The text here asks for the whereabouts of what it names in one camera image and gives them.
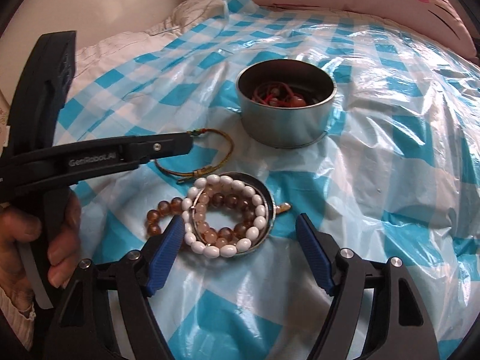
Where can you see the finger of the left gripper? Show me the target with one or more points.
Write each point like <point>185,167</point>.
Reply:
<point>169,145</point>

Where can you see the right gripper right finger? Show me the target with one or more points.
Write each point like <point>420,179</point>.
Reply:
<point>399,326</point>

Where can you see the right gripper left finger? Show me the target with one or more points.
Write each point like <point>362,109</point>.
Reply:
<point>83,327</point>

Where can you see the gold wire bangle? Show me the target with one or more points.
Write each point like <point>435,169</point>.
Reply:
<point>211,150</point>

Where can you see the round metal tin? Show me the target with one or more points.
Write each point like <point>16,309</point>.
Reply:
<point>285,103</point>

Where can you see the cream quilted blanket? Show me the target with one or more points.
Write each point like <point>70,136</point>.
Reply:
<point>157,33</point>

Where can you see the round metal tin lid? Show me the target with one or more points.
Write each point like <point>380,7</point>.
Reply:
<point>240,194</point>

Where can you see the blue checkered plastic sheet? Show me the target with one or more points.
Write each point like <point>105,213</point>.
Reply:
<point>396,174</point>

